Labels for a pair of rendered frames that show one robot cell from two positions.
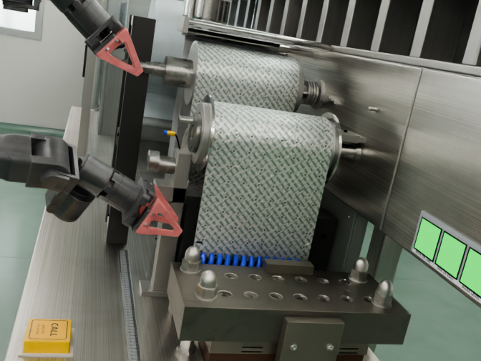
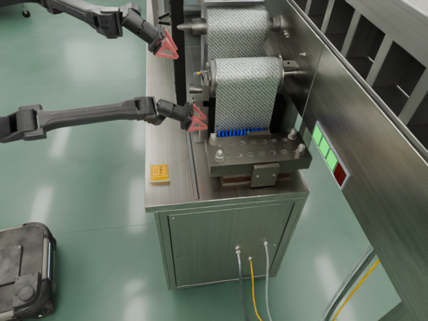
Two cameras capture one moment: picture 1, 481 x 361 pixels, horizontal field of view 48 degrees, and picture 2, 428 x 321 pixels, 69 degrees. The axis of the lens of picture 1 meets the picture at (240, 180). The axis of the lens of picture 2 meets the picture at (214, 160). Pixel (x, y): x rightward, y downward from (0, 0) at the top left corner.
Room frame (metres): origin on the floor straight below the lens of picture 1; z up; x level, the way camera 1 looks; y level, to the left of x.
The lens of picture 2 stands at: (-0.03, -0.05, 1.87)
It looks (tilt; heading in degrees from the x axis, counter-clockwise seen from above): 46 degrees down; 7
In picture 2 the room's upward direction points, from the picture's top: 3 degrees clockwise
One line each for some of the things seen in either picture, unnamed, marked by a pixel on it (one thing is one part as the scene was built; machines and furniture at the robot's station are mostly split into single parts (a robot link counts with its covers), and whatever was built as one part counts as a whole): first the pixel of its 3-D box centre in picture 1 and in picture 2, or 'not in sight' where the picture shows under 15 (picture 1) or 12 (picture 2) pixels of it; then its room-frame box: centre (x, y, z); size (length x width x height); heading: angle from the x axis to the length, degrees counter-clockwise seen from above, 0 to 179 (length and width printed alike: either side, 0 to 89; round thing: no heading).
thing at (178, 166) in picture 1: (163, 223); (200, 113); (1.03, 0.14, 1.05); 0.06 x 0.05 x 0.31; 107
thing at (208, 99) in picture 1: (203, 133); (213, 76); (1.01, 0.08, 1.25); 0.15 x 0.01 x 0.15; 17
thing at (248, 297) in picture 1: (285, 302); (256, 153); (0.89, -0.12, 1.00); 0.40 x 0.16 x 0.06; 107
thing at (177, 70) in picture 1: (177, 71); (199, 26); (1.24, 0.18, 1.34); 0.06 x 0.06 x 0.06; 17
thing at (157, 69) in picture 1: (150, 67); (184, 27); (1.23, 0.24, 1.34); 0.06 x 0.03 x 0.03; 107
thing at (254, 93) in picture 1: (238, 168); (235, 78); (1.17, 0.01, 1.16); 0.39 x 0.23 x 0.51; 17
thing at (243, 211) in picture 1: (259, 217); (244, 113); (0.99, -0.05, 1.11); 0.23 x 0.01 x 0.18; 107
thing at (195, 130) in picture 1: (197, 132); (210, 76); (1.01, 0.10, 1.25); 0.07 x 0.02 x 0.07; 17
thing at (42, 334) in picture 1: (48, 335); (159, 172); (0.79, 0.27, 0.91); 0.07 x 0.07 x 0.02; 17
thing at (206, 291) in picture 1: (207, 284); (219, 155); (0.80, 0.02, 1.05); 0.04 x 0.04 x 0.04
